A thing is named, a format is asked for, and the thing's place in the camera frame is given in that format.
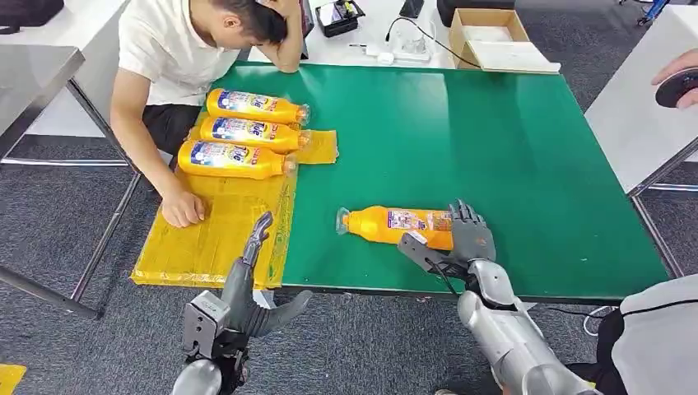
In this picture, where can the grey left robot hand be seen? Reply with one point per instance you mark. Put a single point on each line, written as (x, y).
(240, 300)

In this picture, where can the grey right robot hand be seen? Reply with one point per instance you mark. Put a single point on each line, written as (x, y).
(471, 240)

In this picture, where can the orange drink bottle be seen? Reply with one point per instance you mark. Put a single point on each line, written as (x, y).
(251, 104)
(371, 224)
(229, 159)
(245, 132)

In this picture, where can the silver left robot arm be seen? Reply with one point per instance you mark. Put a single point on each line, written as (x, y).
(199, 381)

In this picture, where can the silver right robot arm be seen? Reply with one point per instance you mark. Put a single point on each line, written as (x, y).
(507, 338)

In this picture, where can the yellow sheet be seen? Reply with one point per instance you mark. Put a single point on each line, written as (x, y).
(229, 234)

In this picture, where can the person's right hand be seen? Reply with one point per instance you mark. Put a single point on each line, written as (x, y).
(182, 210)

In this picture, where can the person's hand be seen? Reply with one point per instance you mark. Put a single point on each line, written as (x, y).
(283, 8)
(673, 68)
(182, 210)

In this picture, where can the green table mat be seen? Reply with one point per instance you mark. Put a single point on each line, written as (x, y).
(436, 136)

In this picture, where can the white flat board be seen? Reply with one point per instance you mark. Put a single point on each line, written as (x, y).
(512, 57)

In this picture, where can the white table with metal legs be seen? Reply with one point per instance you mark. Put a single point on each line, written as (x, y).
(627, 125)
(98, 54)

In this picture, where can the clear plastic container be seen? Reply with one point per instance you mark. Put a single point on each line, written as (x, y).
(411, 48)

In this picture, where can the open cardboard box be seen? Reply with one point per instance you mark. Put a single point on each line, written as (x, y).
(456, 38)

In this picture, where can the white charger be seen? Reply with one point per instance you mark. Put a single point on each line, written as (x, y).
(382, 54)

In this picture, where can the pale grey black-trimmed cover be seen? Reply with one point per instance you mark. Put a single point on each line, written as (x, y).
(660, 349)

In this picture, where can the white desk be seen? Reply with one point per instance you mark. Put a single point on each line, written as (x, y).
(338, 52)

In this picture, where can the black phone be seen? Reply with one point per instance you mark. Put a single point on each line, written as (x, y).
(411, 8)

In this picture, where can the yellow floor tape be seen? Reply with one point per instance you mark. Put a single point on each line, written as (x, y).
(10, 379)

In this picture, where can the black round object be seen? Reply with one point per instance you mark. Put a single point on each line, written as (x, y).
(676, 90)

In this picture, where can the black open case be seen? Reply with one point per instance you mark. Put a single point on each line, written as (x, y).
(338, 19)

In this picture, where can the seated person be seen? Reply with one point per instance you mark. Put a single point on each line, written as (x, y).
(163, 49)

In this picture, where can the dark tablet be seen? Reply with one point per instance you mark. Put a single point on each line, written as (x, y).
(308, 22)

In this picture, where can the person's left hand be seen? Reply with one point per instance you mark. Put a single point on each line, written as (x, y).
(283, 8)

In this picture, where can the grey table with metal legs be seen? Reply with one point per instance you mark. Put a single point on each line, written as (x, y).
(27, 82)

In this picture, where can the black bag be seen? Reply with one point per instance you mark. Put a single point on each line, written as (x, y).
(27, 13)

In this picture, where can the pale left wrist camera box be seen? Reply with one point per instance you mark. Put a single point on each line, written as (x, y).
(204, 324)

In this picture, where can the blue metal frame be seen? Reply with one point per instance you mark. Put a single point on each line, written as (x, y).
(651, 11)

